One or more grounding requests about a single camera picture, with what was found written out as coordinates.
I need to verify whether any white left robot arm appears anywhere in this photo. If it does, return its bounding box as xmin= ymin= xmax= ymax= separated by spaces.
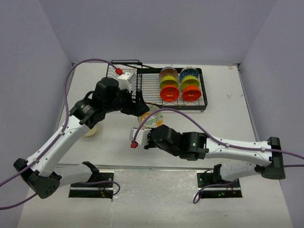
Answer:
xmin=13 ymin=77 xmax=149 ymax=199

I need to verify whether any lime green bowl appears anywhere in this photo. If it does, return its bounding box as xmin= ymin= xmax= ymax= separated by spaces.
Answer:
xmin=181 ymin=75 xmax=200 ymax=90
xmin=160 ymin=76 xmax=179 ymax=89

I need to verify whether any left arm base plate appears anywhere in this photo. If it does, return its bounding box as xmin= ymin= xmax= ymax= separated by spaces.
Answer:
xmin=68 ymin=183 xmax=114 ymax=199

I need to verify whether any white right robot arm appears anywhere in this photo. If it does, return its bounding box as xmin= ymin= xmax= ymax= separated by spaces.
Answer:
xmin=136 ymin=125 xmax=285 ymax=187

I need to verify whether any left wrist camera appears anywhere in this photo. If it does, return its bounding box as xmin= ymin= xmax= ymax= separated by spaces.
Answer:
xmin=116 ymin=72 xmax=136 ymax=92

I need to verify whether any orange bowl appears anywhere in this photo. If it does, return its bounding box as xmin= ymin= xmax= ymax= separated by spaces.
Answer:
xmin=160 ymin=85 xmax=180 ymax=102
xmin=182 ymin=85 xmax=202 ymax=102

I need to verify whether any red patterned bowl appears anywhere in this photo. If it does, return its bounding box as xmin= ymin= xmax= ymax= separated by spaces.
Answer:
xmin=159 ymin=66 xmax=178 ymax=79

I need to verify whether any floral leaf pattern bowl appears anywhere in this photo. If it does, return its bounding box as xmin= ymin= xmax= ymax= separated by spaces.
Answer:
xmin=137 ymin=104 xmax=164 ymax=129

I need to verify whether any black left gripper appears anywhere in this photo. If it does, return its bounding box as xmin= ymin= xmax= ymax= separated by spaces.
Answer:
xmin=104 ymin=85 xmax=150 ymax=116

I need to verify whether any aluminium table edge rail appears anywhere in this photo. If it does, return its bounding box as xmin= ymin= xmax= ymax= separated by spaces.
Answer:
xmin=234 ymin=63 xmax=266 ymax=169

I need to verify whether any right lime green bowl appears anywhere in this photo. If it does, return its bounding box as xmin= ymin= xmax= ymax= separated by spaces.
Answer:
xmin=181 ymin=75 xmax=200 ymax=90

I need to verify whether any left lime green bowl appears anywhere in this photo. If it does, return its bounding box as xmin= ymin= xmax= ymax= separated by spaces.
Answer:
xmin=160 ymin=76 xmax=179 ymax=89

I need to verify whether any blue patterned bowl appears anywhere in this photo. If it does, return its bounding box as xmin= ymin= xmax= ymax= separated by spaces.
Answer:
xmin=179 ymin=66 xmax=200 ymax=80

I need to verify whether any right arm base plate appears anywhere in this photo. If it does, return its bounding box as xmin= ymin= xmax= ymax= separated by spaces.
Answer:
xmin=196 ymin=170 xmax=243 ymax=200

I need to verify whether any black wire dish rack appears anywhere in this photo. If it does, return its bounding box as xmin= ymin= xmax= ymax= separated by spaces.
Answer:
xmin=105 ymin=59 xmax=208 ymax=113

